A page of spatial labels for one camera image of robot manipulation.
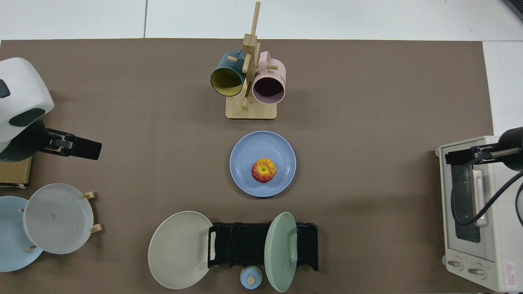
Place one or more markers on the wooden plate rack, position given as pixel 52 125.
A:
pixel 96 228

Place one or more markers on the wooden cup stand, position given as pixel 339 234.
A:
pixel 251 110

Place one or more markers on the brown table cloth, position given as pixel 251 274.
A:
pixel 163 163

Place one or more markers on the pale toaster oven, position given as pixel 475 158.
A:
pixel 502 253

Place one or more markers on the grey white plate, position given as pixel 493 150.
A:
pixel 57 218

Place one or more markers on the small blue round thing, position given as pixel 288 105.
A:
pixel 250 277

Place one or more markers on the pale blue plate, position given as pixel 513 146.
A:
pixel 12 237

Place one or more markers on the dark teal cup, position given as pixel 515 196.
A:
pixel 226 81

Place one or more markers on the dark grey corner object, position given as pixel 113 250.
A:
pixel 515 7

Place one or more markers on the red yellow apple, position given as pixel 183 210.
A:
pixel 263 170

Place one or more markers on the pink cup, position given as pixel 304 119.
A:
pixel 268 87

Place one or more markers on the green plate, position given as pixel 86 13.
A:
pixel 280 253

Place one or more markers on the beige plate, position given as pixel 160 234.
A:
pixel 179 250

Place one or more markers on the toaster oven knob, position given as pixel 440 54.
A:
pixel 454 263
pixel 477 271

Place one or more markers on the black dish rack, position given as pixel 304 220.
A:
pixel 241 245

